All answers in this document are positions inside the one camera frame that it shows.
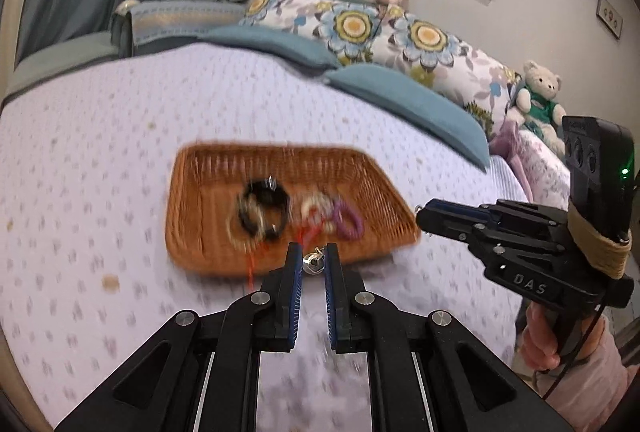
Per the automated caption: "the right hand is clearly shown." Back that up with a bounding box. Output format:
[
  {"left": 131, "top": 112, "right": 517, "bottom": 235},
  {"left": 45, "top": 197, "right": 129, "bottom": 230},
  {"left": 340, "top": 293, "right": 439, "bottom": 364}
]
[{"left": 521, "top": 303, "right": 560, "bottom": 371}]

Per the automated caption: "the right floral pillow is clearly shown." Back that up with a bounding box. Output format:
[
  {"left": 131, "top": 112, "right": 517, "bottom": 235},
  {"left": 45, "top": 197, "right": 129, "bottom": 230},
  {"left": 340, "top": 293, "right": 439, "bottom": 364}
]
[{"left": 367, "top": 6, "right": 522, "bottom": 138}]

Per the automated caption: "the red string bracelet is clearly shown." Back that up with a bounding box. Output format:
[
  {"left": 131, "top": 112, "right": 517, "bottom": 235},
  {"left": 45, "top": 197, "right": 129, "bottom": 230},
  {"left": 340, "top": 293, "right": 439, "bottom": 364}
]
[{"left": 244, "top": 201, "right": 336, "bottom": 290}]

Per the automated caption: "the brown wicker basket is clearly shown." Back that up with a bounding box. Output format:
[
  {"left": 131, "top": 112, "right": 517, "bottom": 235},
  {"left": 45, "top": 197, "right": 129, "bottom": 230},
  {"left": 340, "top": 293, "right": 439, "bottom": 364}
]
[{"left": 165, "top": 143, "right": 420, "bottom": 278}]

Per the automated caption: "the floral pillow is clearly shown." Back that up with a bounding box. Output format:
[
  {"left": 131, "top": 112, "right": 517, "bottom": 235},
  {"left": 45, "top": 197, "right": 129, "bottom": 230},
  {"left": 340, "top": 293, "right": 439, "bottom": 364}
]
[
  {"left": 240, "top": 0, "right": 386, "bottom": 65},
  {"left": 367, "top": 6, "right": 522, "bottom": 138}
]

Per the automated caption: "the black tracker with green light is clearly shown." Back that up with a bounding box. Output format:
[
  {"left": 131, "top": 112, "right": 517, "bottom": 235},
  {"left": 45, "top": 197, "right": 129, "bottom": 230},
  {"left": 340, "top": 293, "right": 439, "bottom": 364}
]
[{"left": 562, "top": 116, "right": 634, "bottom": 244}]

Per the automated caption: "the white teddy bear green shirt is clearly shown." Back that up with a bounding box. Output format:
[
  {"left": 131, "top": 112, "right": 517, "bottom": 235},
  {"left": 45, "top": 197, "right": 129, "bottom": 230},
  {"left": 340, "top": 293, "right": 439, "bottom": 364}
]
[{"left": 515, "top": 60, "right": 566, "bottom": 159}]

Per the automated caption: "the left floral pillow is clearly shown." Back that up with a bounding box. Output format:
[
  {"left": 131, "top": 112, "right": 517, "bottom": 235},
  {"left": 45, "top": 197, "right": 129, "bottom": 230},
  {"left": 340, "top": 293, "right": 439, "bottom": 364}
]
[{"left": 240, "top": 0, "right": 386, "bottom": 65}]

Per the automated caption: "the folded teal blanket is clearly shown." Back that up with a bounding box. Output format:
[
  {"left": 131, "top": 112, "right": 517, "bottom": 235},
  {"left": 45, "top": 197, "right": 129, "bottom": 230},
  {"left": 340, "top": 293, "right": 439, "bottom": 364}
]
[{"left": 110, "top": 0, "right": 249, "bottom": 57}]

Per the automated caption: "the cream ring bracelet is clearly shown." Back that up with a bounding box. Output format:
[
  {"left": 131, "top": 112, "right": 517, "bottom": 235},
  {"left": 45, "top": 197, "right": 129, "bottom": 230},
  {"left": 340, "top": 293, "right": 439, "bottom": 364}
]
[{"left": 299, "top": 191, "right": 338, "bottom": 233}]

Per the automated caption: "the black wrist watch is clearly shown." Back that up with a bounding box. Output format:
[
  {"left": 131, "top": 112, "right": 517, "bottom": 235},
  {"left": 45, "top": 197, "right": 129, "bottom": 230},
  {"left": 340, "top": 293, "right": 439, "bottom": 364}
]
[{"left": 238, "top": 175, "right": 291, "bottom": 241}]

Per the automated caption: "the left teal pillow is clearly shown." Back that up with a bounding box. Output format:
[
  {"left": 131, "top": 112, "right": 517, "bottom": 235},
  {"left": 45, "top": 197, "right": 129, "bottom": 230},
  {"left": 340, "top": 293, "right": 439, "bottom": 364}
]
[{"left": 197, "top": 23, "right": 343, "bottom": 72}]

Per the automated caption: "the clear beaded bracelet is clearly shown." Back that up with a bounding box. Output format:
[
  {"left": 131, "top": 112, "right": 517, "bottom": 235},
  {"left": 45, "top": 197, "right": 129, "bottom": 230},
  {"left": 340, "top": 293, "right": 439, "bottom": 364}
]
[{"left": 226, "top": 201, "right": 271, "bottom": 249}]

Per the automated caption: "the silver chain jewelry pile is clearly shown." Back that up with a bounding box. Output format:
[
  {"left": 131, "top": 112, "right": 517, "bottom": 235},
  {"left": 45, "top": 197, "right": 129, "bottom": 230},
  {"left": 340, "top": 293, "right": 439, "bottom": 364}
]
[{"left": 302, "top": 251, "right": 324, "bottom": 276}]

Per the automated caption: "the wall switch plate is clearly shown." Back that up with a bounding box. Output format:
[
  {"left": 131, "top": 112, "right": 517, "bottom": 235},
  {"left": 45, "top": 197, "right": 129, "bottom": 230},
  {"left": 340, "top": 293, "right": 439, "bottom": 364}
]
[{"left": 596, "top": 0, "right": 623, "bottom": 40}]

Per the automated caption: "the pink ruffled pillow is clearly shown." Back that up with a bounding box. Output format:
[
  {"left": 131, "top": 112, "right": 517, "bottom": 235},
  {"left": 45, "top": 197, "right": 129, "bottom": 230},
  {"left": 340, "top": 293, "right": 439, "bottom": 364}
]
[{"left": 488, "top": 120, "right": 570, "bottom": 210}]

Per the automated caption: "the purple spiral hair tie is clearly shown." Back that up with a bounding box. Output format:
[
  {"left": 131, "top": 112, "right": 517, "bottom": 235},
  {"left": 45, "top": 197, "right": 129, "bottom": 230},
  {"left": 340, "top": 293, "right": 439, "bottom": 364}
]
[{"left": 328, "top": 199, "right": 366, "bottom": 242}]

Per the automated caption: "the right teal pillow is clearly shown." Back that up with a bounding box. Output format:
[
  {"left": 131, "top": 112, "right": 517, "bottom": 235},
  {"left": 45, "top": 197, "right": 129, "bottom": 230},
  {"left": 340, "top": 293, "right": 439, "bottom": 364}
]
[{"left": 323, "top": 64, "right": 489, "bottom": 169}]

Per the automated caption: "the teal pillow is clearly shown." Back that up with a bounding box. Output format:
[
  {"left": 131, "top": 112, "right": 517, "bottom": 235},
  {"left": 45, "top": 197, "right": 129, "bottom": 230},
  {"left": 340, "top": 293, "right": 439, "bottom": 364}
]
[
  {"left": 197, "top": 23, "right": 343, "bottom": 72},
  {"left": 323, "top": 64, "right": 489, "bottom": 169}
]

